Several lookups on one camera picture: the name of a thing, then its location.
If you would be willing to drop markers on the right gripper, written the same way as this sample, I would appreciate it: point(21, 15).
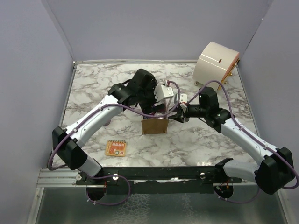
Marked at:
point(178, 117)

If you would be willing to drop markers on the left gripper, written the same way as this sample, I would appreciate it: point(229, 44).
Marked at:
point(148, 108)

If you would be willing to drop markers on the purple can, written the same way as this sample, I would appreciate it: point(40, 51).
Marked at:
point(160, 115)

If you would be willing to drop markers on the canvas tote bag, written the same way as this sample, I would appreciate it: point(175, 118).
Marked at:
point(154, 125)

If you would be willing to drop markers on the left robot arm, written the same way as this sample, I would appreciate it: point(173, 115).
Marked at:
point(68, 142)

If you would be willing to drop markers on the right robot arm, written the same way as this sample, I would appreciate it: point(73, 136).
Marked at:
point(273, 167)

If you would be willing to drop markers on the orange spiral notebook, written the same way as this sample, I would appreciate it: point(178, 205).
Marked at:
point(116, 148)

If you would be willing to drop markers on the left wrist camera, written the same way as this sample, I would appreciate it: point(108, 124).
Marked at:
point(163, 91)

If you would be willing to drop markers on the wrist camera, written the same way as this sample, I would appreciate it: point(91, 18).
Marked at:
point(183, 101)
point(163, 91)

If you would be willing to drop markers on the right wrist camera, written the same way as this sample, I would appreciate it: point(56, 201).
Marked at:
point(183, 101)

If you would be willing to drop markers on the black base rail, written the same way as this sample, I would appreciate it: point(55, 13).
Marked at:
point(157, 180)

